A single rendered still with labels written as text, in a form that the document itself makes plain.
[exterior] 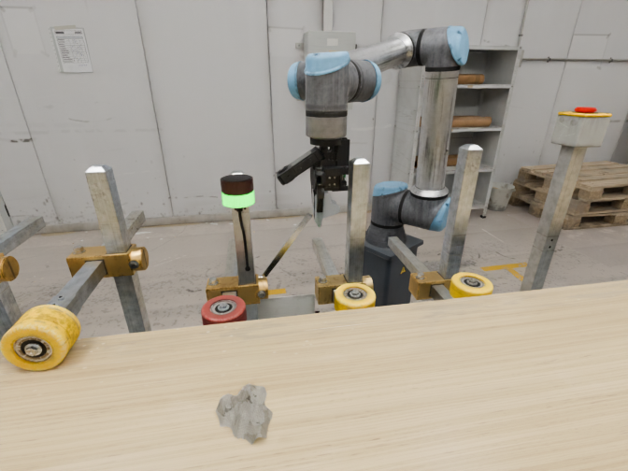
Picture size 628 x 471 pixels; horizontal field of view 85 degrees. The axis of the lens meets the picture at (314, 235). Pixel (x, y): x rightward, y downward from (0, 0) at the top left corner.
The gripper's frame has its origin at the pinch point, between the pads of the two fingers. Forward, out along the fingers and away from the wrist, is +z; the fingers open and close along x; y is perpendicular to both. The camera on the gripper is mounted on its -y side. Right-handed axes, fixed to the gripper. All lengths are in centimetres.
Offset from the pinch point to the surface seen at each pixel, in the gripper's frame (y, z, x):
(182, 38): -64, -63, 255
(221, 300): -22.0, 6.5, -20.3
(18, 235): -70, 2, 8
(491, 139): 215, 20, 232
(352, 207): 6.2, -6.7, -9.8
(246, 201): -15.9, -11.2, -15.4
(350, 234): 6.0, -0.6, -9.8
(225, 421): -20, 7, -46
